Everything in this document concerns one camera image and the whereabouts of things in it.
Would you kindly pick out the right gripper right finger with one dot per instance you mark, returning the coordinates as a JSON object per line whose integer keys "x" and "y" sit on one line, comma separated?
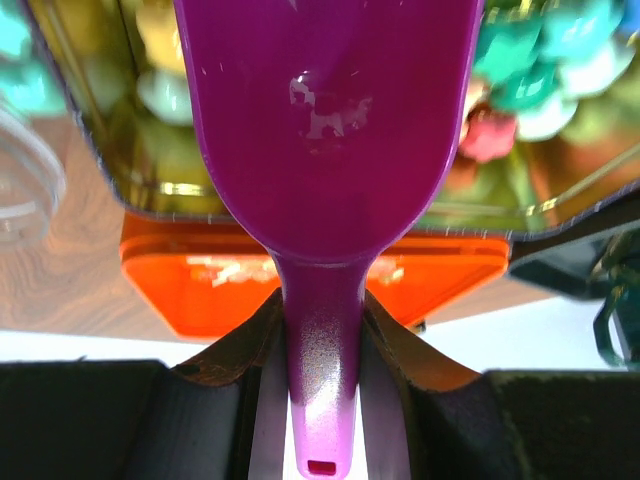
{"x": 426, "y": 416}

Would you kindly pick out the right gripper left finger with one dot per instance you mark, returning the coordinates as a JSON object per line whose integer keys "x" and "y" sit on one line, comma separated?
{"x": 221, "y": 413}

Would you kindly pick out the orange lollipop box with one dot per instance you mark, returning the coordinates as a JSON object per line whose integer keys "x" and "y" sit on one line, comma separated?
{"x": 206, "y": 280}

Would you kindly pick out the purple plastic scoop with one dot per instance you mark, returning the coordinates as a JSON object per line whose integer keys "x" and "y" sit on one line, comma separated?
{"x": 327, "y": 128}

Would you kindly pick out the clear plastic jar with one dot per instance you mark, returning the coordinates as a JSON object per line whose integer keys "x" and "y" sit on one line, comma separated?
{"x": 33, "y": 182}

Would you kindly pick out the star candy tin box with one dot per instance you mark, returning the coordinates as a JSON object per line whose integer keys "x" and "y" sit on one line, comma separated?
{"x": 550, "y": 128}

